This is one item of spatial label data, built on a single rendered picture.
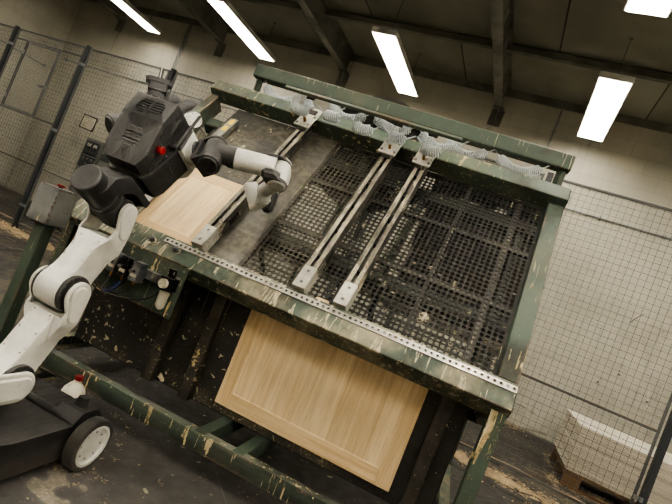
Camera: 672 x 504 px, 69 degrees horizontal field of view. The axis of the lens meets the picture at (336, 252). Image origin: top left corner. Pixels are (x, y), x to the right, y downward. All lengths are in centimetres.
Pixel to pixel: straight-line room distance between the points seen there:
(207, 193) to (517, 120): 558
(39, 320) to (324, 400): 119
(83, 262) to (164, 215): 69
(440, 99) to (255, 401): 610
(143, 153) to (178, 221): 63
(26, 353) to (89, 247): 42
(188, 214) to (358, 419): 128
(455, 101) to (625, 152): 236
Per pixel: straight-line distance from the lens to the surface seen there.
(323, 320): 203
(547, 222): 266
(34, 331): 203
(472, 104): 766
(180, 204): 261
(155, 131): 200
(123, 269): 233
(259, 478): 224
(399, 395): 224
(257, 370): 240
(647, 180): 741
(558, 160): 323
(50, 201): 252
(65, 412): 215
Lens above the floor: 108
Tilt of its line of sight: 1 degrees up
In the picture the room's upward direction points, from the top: 22 degrees clockwise
